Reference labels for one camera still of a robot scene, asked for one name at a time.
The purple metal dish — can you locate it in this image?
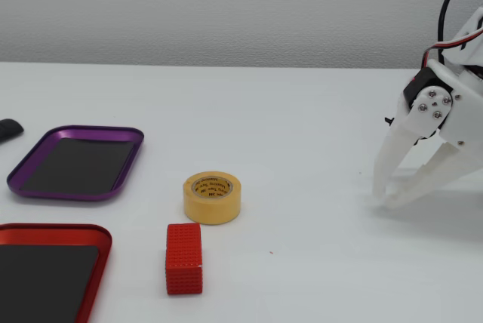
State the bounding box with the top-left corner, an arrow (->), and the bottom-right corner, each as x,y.
6,125 -> 145,201

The black rounded object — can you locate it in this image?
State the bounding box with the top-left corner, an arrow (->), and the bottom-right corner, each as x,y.
0,118 -> 25,146

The red white black wire bundle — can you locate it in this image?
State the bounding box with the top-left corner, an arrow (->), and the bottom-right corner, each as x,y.
421,26 -> 483,70

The yellow masking tape roll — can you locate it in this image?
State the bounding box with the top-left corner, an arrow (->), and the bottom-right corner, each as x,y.
183,171 -> 242,226

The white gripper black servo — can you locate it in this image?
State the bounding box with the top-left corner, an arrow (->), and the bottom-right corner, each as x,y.
373,59 -> 483,209

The red studded block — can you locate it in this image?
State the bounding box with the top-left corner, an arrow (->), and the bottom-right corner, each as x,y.
165,223 -> 204,296

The red metal dish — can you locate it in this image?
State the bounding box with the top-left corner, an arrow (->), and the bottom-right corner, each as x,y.
0,223 -> 113,323

